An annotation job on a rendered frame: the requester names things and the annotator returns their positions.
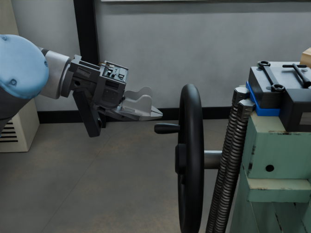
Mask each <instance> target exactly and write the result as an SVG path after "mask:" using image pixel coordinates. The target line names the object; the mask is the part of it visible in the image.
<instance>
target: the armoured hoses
mask: <svg viewBox="0 0 311 233"><path fill-rule="evenodd" d="M249 96H250V91H249V90H248V89H247V88H243V87H237V88H235V89H234V93H233V98H232V106H231V110H230V111H231V112H230V116H229V122H228V125H227V129H226V130H227V131H226V135H225V140H224V144H223V150H222V153H221V154H222V155H221V158H220V164H219V167H218V168H219V169H218V174H217V177H216V182H215V187H214V192H213V197H212V200H211V201H212V202H211V206H210V211H209V216H208V220H207V225H206V229H205V230H206V231H205V233H225V231H226V228H227V223H228V218H229V215H230V210H231V206H232V202H233V197H234V194H235V189H236V185H237V180H238V177H239V171H240V165H241V161H242V156H243V147H244V143H245V142H244V141H245V137H246V130H247V126H248V120H249V115H250V114H251V113H252V112H253V111H254V110H255V103H254V102H252V101H251V100H246V99H247V98H249Z"/></svg>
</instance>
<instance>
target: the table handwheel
mask: <svg viewBox="0 0 311 233"><path fill-rule="evenodd" d="M178 125H180V133H178V145H177V146H176V147H175V172H176V173H177V174H178V206H179V221H180V230H181V233H199V229H200V224H201V218H202V210H203V197H204V169H219V168H218V167H219V164H220V158H221V155H222V154H221V153H222V150H204V128H203V115H202V106H201V100H200V95H199V91H198V89H197V87H196V86H195V85H193V84H187V85H185V86H184V87H183V88H182V91H181V95H180V107H179V124H178Z"/></svg>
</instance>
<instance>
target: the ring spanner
mask: <svg viewBox="0 0 311 233"><path fill-rule="evenodd" d="M264 64H266V65H264ZM258 65H259V66H260V67H263V68H264V70H265V72H266V74H267V76H268V77H269V79H270V81H271V83H272V84H273V85H272V86H271V89H272V90H273V91H275V92H284V91H285V89H286V88H285V87H284V86H283V85H280V84H279V83H278V81H277V79H276V77H275V76H274V74H273V72H272V71H271V69H270V66H271V64H270V62H267V61H260V62H258ZM276 87H279V88H281V89H277V88H276Z"/></svg>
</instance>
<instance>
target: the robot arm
mask: <svg viewBox="0 0 311 233"><path fill-rule="evenodd" d="M100 63H102V64H100ZM100 63H99V64H98V65H97V66H96V65H94V64H91V63H88V62H85V61H81V56H79V55H74V59H73V60H72V61H71V59H70V57H68V56H65V55H62V54H59V53H56V52H53V51H50V50H47V49H43V48H41V47H38V46H36V45H34V44H33V43H32V42H30V41H29V40H27V39H25V38H23V37H20V36H16V35H1V34H0V134H1V132H2V130H3V128H4V127H5V125H6V124H7V123H8V122H9V121H10V120H11V119H12V118H13V117H14V116H15V115H16V114H17V113H18V112H19V110H20V109H22V108H23V107H24V106H25V105H26V104H27V103H28V102H29V101H30V100H31V99H32V98H35V97H36V96H37V95H39V94H40V95H43V96H46V97H49V98H53V99H59V97H60V96H63V97H66V98H68V96H69V94H70V91H71V90H72V91H74V92H73V94H72V95H73V98H74V100H75V103H76V105H77V108H78V110H79V113H80V115H81V117H82V120H83V122H84V125H85V127H86V130H87V133H88V135H89V137H91V138H92V137H97V136H99V135H100V132H101V128H102V121H101V119H100V117H99V114H98V112H100V113H102V114H104V115H105V116H110V117H112V118H115V119H118V120H122V121H135V122H137V121H147V120H153V119H158V118H162V116H163V113H161V112H160V111H159V110H158V109H157V108H155V107H153V106H152V92H153V91H152V89H151V88H150V87H148V86H144V87H143V88H142V89H140V90H139V91H137V92H135V91H132V90H127V91H125V86H126V83H127V79H128V73H129V71H128V70H129V69H128V68H126V67H123V66H120V65H117V64H114V63H111V62H108V61H105V62H100ZM99 65H101V67H99ZM121 103H122V107H121V106H119V104H121ZM0 137H1V135H0Z"/></svg>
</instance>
